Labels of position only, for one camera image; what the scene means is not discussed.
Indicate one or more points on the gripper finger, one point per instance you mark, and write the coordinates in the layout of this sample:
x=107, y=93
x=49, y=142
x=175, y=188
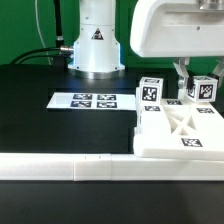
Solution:
x=219, y=69
x=181, y=73

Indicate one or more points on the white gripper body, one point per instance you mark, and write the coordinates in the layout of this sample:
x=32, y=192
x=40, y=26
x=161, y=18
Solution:
x=178, y=28

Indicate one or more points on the white tagged cube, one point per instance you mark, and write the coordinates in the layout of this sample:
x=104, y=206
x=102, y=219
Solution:
x=202, y=89
x=151, y=90

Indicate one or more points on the white chair back frame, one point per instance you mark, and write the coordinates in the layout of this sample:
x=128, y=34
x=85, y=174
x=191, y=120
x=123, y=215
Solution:
x=178, y=129

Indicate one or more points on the white marker base sheet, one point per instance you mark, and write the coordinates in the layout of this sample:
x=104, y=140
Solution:
x=92, y=101

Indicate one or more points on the white U-shaped fence frame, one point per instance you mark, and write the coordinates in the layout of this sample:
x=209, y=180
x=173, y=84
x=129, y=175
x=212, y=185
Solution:
x=104, y=167

